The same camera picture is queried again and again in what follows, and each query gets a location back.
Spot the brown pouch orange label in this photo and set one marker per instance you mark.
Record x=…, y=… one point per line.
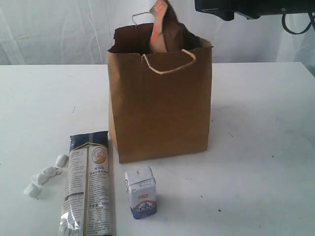
x=167, y=34

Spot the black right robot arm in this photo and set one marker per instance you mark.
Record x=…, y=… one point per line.
x=280, y=7

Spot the white backdrop curtain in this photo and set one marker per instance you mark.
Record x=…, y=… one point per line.
x=81, y=32

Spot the brown paper bag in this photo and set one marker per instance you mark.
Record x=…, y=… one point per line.
x=160, y=103

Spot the white marshmallow bottom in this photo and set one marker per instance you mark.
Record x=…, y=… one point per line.
x=32, y=191

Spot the long pasta packet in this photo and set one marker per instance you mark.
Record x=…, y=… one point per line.
x=86, y=205

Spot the white marshmallow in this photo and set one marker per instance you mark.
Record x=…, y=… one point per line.
x=61, y=160
x=39, y=179
x=32, y=191
x=50, y=171

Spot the white marshmallow top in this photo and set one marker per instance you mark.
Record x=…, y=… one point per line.
x=61, y=160

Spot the small white blue milk carton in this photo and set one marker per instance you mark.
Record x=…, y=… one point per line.
x=141, y=191

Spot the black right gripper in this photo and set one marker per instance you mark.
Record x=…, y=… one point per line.
x=226, y=9

